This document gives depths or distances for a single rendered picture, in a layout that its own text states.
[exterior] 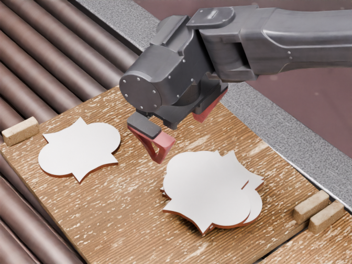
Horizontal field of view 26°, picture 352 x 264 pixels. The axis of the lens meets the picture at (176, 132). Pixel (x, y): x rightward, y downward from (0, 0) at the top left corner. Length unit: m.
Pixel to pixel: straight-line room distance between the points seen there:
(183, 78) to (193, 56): 0.03
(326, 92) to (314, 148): 1.44
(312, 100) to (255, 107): 1.35
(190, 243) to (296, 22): 0.41
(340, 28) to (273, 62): 0.09
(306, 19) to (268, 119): 0.48
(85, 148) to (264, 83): 1.55
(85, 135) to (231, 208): 0.29
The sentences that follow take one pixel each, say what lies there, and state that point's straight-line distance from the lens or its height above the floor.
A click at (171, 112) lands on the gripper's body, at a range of 0.97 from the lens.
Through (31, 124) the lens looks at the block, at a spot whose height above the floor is 0.96.
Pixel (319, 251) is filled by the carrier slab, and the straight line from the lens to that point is 1.12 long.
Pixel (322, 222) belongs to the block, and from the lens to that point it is 1.12.
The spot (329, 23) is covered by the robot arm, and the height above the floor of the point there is 1.34.
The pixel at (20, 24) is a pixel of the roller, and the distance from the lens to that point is 1.50.
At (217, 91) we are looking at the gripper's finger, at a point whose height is 1.14.
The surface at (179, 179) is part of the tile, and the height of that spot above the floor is 0.98.
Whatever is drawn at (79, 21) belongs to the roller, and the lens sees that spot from 1.49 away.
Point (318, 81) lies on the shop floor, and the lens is 2.73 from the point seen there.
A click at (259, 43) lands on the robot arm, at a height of 1.30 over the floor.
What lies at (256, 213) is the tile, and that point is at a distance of 1.10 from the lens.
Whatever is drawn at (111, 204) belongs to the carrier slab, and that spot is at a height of 0.94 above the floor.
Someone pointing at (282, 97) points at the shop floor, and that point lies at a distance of 2.65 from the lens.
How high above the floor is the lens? 1.85
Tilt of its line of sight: 47 degrees down
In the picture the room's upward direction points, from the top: straight up
